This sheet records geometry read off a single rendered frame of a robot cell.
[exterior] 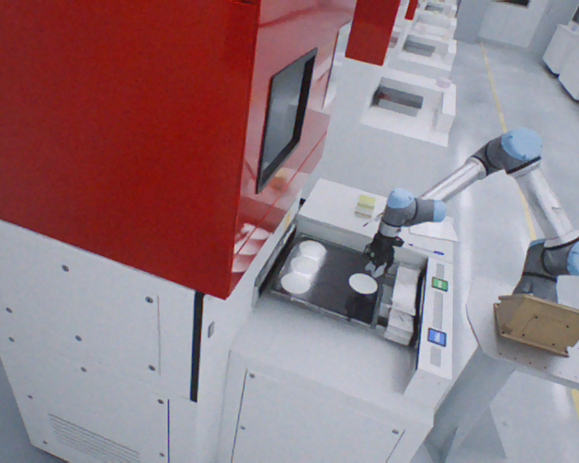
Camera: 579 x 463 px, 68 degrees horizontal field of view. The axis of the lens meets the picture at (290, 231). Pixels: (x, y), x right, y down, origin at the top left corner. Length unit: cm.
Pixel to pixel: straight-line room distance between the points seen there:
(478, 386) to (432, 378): 71
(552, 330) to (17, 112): 167
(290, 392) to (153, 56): 104
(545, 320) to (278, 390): 93
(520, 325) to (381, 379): 57
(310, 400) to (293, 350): 16
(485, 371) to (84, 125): 166
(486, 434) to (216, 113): 200
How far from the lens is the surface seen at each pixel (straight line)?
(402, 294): 163
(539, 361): 177
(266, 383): 144
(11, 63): 97
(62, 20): 86
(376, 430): 146
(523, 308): 169
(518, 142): 162
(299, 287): 149
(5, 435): 231
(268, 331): 144
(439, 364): 135
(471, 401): 210
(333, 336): 148
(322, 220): 172
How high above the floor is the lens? 190
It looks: 35 degrees down
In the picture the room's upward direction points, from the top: 11 degrees clockwise
